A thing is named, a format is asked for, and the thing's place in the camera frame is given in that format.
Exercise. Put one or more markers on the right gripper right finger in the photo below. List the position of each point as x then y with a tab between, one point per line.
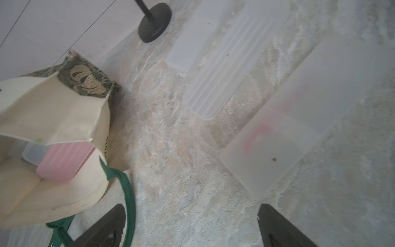
277	231

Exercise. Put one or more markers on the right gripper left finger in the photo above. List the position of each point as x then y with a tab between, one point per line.
106	232

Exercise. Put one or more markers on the pink translucent pencil case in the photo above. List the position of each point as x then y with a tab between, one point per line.
63	161

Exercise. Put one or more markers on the cream canvas tote bag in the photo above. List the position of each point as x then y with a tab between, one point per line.
54	134

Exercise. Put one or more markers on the frosted case with pink mark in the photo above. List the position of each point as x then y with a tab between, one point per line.
329	81

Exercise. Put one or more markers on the ribbed clear pencil case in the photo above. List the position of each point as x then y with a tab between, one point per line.
235	57

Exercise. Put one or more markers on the clear translucent pencil case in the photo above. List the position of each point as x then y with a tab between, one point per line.
197	35

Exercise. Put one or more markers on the clear rounded pencil case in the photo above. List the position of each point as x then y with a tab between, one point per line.
34	153

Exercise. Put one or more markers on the black microphone stand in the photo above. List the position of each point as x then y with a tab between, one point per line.
155	21

